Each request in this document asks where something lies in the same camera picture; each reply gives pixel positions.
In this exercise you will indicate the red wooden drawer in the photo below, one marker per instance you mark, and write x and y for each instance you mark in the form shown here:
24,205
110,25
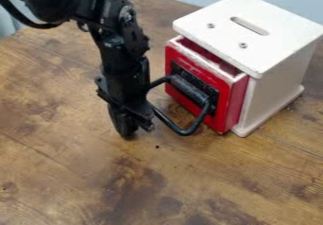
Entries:
213,76

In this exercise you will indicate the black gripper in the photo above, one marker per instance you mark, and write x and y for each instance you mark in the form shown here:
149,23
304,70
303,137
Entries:
122,88

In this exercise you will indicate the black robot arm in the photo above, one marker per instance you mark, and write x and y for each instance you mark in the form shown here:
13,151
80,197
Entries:
109,21

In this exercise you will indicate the grey vertical pole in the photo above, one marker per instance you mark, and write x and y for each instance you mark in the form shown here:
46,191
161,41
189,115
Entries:
14,23

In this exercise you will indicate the white wooden box cabinet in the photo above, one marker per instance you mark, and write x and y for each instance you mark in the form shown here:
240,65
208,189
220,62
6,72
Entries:
268,43

